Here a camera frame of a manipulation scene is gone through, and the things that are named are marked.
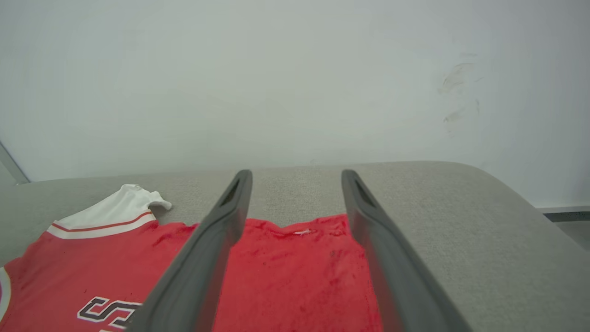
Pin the red and white jersey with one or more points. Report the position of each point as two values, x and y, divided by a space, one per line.
286 276

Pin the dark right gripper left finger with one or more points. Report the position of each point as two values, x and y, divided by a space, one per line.
198 286

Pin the white baseboard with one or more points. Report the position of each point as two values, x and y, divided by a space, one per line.
564 209

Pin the grey fabric sofa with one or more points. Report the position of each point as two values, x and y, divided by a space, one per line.
295 193

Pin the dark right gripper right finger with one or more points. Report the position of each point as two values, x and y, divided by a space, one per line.
401 286

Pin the grey wall trim strip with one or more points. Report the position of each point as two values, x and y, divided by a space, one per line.
11 166

